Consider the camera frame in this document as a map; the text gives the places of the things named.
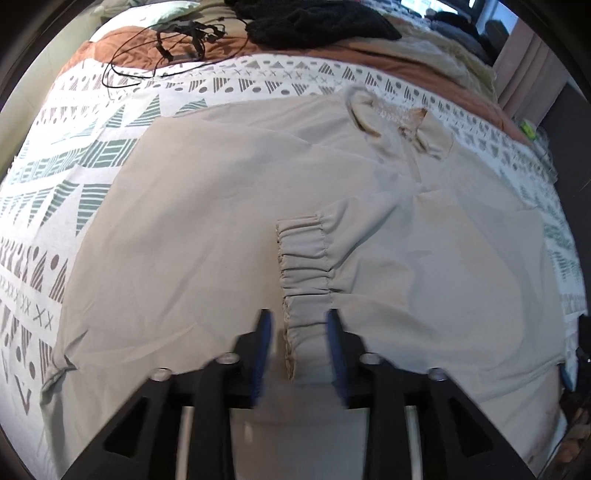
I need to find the cream crumpled bedding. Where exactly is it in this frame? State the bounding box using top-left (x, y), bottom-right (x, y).
top-left (359, 8), bottom-right (499, 100)

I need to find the rust orange blanket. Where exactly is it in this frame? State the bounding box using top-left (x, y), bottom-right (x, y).
top-left (60, 27), bottom-right (528, 145)

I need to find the padded cream headboard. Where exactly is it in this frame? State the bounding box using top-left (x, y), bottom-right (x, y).
top-left (1, 31), bottom-right (91, 176)

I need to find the white pillow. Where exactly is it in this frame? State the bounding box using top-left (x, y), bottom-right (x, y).
top-left (89, 1), bottom-right (201, 42)

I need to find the yellow green item on cabinet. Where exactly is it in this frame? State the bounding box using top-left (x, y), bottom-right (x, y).
top-left (520, 120), bottom-right (537, 140)

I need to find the white patterned geometric blanket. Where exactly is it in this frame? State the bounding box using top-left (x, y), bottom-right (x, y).
top-left (1, 54), bottom-right (587, 479)

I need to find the black cable bundle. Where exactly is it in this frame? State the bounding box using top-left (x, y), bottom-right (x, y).
top-left (101, 17), bottom-right (250, 91)

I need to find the white bedside drawer cabinet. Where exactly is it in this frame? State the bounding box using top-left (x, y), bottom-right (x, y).
top-left (526, 120), bottom-right (556, 174)

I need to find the pink curtain right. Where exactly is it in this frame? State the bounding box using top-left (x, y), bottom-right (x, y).
top-left (494, 19), bottom-right (570, 125)

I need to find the beige jacket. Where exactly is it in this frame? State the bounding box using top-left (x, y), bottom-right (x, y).
top-left (41, 86), bottom-right (564, 479)

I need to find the black knitted garment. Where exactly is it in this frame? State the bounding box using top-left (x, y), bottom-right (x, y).
top-left (225, 0), bottom-right (402, 50)

